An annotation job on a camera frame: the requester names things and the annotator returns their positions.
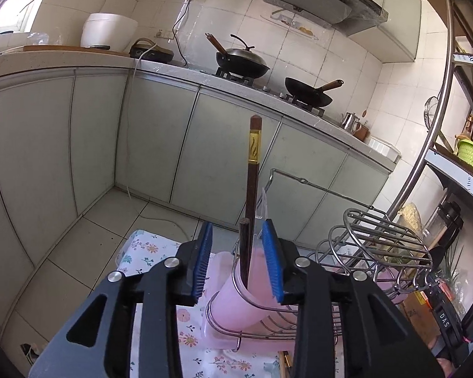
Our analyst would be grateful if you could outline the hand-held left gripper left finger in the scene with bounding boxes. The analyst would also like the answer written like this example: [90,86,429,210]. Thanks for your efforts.
[28,221,214,378]

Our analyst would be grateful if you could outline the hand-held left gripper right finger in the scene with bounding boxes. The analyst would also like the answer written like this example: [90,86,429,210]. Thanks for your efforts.
[261,218,448,378]

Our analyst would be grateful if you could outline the dark brown chopstick gold band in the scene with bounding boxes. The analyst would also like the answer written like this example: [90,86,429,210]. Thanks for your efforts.
[238,217,253,289]
[280,350,296,378]
[244,115,263,225]

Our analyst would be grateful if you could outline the tall pink plastic cup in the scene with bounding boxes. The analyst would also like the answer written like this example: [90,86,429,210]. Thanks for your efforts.
[209,240,296,329]

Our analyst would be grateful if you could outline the clear plastic spoon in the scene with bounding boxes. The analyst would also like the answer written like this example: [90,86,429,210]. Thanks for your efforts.
[256,187,271,222]

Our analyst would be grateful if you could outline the steel wire utensil rack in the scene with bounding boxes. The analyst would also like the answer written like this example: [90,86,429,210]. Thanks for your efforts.
[205,167,438,353]

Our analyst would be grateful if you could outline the cardboard box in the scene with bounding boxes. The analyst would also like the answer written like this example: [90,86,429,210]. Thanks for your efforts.
[398,291,438,348]

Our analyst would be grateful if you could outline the floral printed cloth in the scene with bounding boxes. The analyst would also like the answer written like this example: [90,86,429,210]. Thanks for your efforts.
[114,228,300,378]

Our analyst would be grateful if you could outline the green leafy plant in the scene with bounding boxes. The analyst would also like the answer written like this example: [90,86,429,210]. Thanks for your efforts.
[437,244,466,294]

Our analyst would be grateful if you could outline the wide pink plastic cup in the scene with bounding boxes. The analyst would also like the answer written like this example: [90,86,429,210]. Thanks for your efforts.
[372,270,411,304]

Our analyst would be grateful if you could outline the black blender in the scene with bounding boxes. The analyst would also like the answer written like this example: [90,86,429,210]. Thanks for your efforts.
[423,201,464,253]

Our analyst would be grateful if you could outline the clear bag of noodles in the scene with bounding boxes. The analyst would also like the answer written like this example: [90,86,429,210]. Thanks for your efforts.
[398,203,424,242]

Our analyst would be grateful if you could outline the grey kitchen base cabinets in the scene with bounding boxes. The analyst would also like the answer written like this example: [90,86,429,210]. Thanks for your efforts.
[0,53,395,324]

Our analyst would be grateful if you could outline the white rectangular container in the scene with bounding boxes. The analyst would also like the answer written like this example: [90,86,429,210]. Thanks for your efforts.
[368,136,401,164]

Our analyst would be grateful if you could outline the steel kettle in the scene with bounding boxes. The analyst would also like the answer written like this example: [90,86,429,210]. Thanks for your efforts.
[341,112,362,131]

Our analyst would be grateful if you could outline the gas stove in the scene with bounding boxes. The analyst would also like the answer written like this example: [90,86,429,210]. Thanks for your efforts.
[215,67,326,117]

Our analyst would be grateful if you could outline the black wok with steel lid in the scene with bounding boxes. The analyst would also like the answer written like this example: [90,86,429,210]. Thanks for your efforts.
[205,33,271,79]

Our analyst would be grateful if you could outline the dark round cooker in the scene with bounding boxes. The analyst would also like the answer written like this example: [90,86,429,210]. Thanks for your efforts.
[129,38,175,63]

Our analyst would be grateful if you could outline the metal storage shelf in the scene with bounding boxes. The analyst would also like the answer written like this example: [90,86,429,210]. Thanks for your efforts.
[386,0,473,245]

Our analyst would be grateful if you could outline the wooden cutting board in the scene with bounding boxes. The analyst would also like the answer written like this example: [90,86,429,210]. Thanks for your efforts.
[21,45,131,58]

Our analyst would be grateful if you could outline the white rice cooker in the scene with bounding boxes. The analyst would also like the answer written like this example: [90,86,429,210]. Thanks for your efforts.
[81,13,138,51]

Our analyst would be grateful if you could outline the white power cable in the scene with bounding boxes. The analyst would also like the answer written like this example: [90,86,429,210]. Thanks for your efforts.
[125,47,206,245]

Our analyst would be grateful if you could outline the black wok wooden handle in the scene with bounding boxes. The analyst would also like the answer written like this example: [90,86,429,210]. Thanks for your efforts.
[284,79,344,108]

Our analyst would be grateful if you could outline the wire mesh skimmer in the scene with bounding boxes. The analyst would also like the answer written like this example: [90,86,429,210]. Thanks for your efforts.
[423,96,441,130]

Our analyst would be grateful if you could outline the black power cable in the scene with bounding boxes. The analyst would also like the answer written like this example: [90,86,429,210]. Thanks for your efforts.
[172,0,195,67]

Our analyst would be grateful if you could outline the clear wall shelf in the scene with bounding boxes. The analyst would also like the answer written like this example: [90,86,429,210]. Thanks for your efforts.
[260,6,320,41]

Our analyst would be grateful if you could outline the grey wall cabinet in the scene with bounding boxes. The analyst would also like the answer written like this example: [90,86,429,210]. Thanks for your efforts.
[347,0,422,64]

